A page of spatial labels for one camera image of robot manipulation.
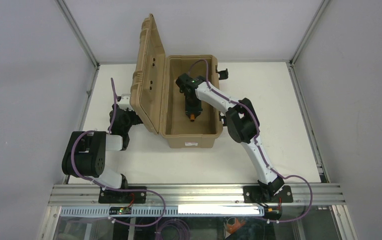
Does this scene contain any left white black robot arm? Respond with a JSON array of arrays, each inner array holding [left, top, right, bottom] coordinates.
[[61, 104, 142, 190]]

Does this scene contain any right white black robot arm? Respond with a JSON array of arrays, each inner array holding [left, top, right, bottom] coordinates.
[[176, 73, 284, 200]]

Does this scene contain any tan plastic tool case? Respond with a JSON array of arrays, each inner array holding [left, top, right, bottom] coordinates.
[[130, 14, 223, 149]]

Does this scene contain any orange object under table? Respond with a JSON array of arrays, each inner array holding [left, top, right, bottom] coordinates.
[[225, 217, 246, 235]]

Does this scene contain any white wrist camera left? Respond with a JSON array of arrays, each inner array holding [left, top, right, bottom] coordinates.
[[117, 94, 133, 111]]

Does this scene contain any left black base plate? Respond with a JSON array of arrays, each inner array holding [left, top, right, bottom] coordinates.
[[98, 186, 147, 204]]

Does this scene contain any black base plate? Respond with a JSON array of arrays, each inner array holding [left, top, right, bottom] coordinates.
[[98, 186, 147, 204], [243, 185, 294, 204]]

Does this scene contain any aluminium mounting rail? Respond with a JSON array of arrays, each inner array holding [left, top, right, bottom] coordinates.
[[48, 183, 346, 207]]

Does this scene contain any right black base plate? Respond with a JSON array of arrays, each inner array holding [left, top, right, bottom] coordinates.
[[243, 185, 294, 204]]

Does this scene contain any white slotted cable duct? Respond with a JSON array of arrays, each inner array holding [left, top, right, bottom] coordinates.
[[60, 204, 264, 218]]

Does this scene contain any coiled purple cable below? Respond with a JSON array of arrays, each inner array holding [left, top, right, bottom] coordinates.
[[154, 217, 191, 240]]

